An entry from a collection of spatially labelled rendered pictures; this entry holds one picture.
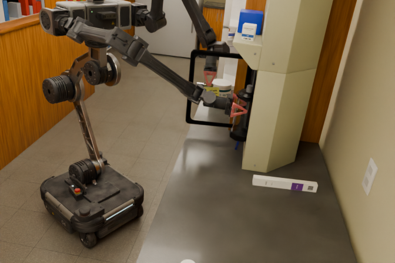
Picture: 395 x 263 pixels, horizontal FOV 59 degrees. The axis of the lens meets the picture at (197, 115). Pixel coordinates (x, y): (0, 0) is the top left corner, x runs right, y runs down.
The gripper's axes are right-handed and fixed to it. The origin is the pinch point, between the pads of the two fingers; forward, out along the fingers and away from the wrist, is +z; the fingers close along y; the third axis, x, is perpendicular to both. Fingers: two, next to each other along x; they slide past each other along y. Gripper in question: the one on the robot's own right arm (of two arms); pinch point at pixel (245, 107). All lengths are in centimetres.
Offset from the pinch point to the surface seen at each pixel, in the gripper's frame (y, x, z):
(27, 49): 137, 39, -183
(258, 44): -15.3, -33.3, -2.1
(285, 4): -16, -50, 4
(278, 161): -12.1, 18.4, 18.9
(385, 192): -58, -4, 42
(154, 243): -67, 25, -27
